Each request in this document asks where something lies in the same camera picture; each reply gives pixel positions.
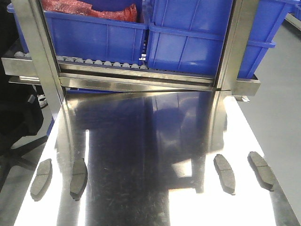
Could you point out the grey brake pad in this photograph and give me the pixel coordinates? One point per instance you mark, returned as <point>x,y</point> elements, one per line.
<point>225,173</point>
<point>78,179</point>
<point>41,180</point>
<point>262,170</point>

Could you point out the right blue plastic crate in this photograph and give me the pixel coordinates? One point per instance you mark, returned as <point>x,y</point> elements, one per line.
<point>188,35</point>

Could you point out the blue plastic crate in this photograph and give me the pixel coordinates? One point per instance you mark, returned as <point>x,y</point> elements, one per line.
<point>188,35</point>
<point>97,38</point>

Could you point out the left blue plastic crate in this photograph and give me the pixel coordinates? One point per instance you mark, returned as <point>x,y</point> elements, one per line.
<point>97,38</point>

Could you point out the black office chair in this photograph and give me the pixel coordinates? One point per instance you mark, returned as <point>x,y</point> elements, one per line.
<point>20,116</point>

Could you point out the stainless steel roller rack frame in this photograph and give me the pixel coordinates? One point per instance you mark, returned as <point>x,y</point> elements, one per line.
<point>43,68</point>

